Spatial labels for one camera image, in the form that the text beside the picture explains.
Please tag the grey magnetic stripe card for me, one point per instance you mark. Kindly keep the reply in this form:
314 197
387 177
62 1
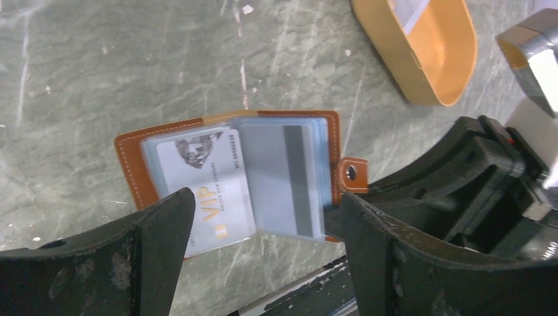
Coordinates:
282 179

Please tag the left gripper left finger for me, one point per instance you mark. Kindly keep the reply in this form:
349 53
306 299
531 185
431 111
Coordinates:
129 266

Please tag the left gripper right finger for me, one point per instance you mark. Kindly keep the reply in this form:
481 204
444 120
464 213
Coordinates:
398 269

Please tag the brown leather card holder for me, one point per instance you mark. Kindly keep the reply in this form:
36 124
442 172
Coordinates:
336 174

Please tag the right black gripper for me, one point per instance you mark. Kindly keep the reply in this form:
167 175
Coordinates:
479 189

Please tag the orange oval tray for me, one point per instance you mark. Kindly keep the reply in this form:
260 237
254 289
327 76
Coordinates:
433 64

